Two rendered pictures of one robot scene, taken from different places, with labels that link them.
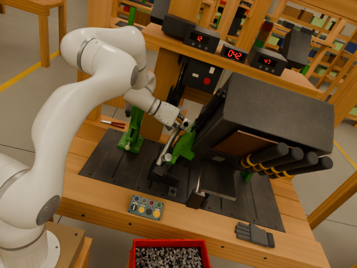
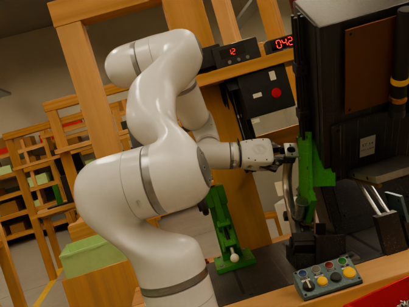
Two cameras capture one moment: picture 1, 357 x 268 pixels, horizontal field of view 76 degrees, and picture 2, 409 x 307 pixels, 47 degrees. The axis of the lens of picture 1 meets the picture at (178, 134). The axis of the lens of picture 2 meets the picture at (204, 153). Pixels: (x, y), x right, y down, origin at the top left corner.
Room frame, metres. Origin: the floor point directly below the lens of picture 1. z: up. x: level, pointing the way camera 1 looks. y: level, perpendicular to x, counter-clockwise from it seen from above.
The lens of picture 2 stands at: (-0.49, 0.17, 1.37)
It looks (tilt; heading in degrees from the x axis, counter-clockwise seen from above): 3 degrees down; 3
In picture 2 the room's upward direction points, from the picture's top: 16 degrees counter-clockwise
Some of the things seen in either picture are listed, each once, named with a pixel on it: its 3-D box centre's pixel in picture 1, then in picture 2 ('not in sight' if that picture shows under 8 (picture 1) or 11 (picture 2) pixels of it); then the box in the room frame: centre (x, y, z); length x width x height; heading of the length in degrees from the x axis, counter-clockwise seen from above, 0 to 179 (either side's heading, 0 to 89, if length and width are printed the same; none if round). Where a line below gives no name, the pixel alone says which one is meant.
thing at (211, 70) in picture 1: (202, 72); (263, 92); (1.17, -0.01, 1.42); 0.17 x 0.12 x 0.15; 95
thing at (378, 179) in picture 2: (215, 164); (374, 167); (0.88, -0.23, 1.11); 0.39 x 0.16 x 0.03; 5
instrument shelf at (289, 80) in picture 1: (229, 58); (282, 59); (1.23, -0.11, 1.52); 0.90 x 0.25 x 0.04; 95
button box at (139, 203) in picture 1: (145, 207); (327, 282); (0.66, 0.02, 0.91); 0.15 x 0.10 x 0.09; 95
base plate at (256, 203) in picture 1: (188, 175); (355, 240); (0.97, -0.14, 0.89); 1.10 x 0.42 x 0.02; 95
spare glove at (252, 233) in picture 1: (254, 233); not in sight; (0.73, -0.51, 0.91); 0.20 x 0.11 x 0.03; 93
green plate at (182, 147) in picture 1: (190, 142); (314, 164); (0.90, -0.07, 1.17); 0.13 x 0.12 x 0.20; 95
